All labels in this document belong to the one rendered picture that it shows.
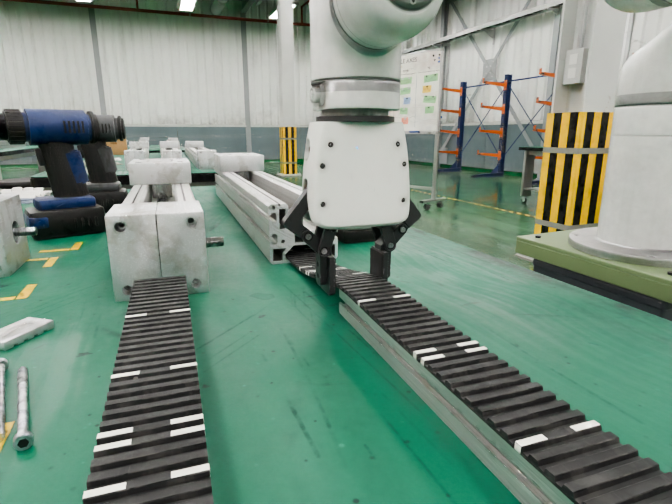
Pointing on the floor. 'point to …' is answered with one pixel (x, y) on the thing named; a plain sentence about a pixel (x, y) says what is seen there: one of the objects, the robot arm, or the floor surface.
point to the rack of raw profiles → (484, 128)
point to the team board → (422, 103)
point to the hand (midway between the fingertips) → (353, 271)
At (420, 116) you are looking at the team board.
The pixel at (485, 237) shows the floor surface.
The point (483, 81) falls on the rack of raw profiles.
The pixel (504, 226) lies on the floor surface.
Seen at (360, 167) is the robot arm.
